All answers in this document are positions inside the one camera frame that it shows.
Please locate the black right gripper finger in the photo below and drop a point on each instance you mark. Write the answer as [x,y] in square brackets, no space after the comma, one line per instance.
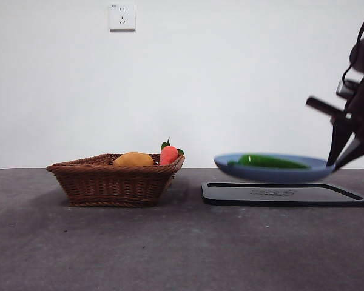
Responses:
[336,142]
[356,148]

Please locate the green pepper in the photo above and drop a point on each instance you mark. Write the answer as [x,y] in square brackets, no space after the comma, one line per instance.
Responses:
[270,162]

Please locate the blue round plate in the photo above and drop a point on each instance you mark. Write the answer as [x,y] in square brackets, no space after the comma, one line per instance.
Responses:
[273,174]

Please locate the black rectangular tray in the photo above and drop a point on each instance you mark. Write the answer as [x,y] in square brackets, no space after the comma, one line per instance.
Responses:
[230,197]

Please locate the orange carrot with green leaves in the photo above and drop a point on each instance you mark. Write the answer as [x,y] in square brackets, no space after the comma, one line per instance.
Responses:
[168,155]

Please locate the brown wicker basket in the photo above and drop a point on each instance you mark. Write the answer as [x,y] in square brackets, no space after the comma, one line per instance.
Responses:
[109,185]

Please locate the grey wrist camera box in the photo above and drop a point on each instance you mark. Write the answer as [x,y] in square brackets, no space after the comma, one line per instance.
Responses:
[347,88]

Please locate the white wall socket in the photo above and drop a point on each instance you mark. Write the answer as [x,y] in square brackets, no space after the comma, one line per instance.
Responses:
[122,17]

